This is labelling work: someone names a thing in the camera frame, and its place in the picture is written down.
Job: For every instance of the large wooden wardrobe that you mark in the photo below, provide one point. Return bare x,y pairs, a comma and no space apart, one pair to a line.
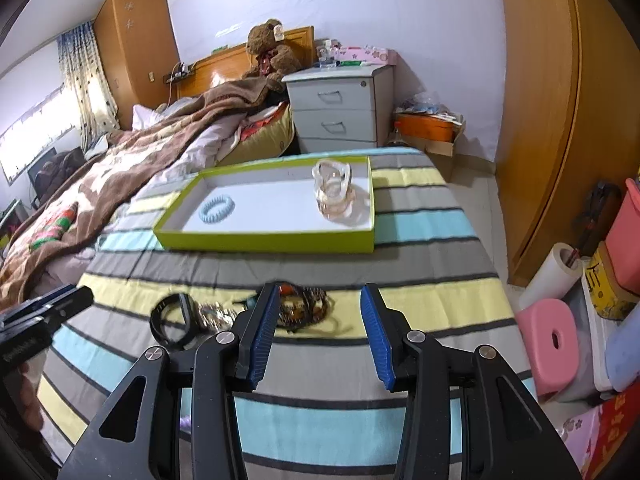
550,110

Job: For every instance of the green cardboard tray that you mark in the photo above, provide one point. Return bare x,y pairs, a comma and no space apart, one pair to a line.
270,195

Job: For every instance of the yellow patterned box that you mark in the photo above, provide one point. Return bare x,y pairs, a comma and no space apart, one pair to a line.
610,295

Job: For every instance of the pink floral box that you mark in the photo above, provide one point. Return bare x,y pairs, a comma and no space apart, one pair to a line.
365,54

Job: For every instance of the beige claw hair clip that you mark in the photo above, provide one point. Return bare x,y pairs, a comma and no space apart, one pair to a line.
335,195

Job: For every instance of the person's left hand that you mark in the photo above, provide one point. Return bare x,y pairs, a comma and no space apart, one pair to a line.
25,395

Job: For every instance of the pale blue bag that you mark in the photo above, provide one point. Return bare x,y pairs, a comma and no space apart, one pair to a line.
622,355

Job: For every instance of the white nightstand with drawers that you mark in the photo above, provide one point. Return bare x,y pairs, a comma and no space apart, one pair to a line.
330,110

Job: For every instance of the striped bed sheet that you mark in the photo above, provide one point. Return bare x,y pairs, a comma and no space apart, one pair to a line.
350,265

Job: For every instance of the brown fleece blanket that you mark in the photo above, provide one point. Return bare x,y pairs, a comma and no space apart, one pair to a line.
125,160

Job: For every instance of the black wristband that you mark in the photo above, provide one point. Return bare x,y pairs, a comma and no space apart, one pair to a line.
154,322

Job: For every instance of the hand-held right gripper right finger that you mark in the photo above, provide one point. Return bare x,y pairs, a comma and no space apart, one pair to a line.
377,345

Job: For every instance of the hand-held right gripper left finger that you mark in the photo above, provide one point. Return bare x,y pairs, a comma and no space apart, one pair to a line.
262,335

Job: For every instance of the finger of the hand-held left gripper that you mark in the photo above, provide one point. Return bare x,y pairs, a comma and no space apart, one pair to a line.
35,302
60,310

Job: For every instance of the yellow pillow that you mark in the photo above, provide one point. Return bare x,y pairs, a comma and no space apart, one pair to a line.
265,140

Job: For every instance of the power strip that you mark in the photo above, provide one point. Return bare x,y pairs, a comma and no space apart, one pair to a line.
177,75

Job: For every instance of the pink plastic bucket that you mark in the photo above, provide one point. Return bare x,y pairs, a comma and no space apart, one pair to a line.
627,240

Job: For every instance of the narrow wooden wardrobe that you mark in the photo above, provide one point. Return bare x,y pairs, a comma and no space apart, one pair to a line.
135,50

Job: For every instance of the wooden headboard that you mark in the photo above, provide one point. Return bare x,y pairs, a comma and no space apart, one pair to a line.
225,65

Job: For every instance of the pile of plastic packets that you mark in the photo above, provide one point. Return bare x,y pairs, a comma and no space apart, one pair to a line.
430,106

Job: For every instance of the gold beaded hair clip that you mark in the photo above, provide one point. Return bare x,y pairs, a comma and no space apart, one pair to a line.
215,315

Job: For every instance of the patterned curtain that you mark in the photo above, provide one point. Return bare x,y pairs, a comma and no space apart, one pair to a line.
85,80

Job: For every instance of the white paper roll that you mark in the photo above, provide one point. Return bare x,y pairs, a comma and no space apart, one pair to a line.
545,280

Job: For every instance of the cardboard box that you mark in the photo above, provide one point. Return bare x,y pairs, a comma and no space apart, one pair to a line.
440,147

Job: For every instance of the pink plastic stool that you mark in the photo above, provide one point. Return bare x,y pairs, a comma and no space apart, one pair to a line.
535,330

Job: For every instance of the red box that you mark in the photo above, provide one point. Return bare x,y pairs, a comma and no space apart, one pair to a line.
617,435

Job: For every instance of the brown teddy bear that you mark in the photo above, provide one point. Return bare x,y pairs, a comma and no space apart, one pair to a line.
270,55

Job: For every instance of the orange box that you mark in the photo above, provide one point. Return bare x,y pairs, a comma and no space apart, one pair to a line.
425,127

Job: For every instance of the window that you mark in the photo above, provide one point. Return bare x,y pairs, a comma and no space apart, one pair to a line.
35,130

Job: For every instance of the clear plastic storage bin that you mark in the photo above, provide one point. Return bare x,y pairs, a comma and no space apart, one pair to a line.
585,360

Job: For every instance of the glass jar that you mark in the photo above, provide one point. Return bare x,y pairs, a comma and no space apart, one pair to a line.
325,57

